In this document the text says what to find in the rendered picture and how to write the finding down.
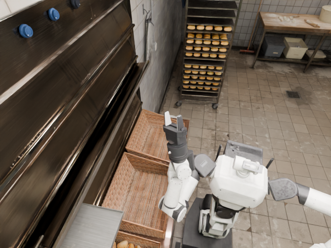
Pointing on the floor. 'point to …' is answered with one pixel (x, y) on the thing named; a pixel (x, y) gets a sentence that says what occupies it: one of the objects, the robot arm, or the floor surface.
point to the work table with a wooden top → (302, 26)
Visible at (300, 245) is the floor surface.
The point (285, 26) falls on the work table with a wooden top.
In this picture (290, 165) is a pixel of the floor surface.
